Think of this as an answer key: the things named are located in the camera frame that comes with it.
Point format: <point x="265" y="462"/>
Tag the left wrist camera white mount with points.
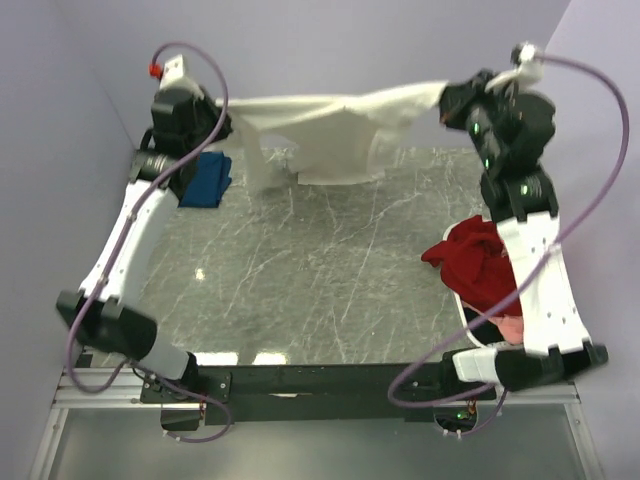
<point x="173" y="74"/>

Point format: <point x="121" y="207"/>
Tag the black base crossbar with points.
<point x="259" y="393"/>

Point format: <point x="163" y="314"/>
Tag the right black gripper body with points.
<point x="477" y="112"/>

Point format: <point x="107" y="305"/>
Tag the white t shirt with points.
<point x="339" y="139"/>

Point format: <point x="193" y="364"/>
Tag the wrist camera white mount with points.
<point x="528" y="68"/>
<point x="173" y="74"/>

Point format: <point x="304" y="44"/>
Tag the folded blue t shirt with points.
<point x="211" y="180"/>

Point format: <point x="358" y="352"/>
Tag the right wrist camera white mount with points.
<point x="528" y="68"/>

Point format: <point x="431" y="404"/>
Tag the red t shirt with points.
<point x="473" y="263"/>

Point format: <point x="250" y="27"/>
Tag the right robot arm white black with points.
<point x="556" y="346"/>

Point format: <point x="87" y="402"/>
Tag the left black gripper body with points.
<point x="206" y="118"/>

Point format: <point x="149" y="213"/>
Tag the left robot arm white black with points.
<point x="99" y="313"/>

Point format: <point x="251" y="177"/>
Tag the pink t shirt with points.
<point x="511" y="328"/>

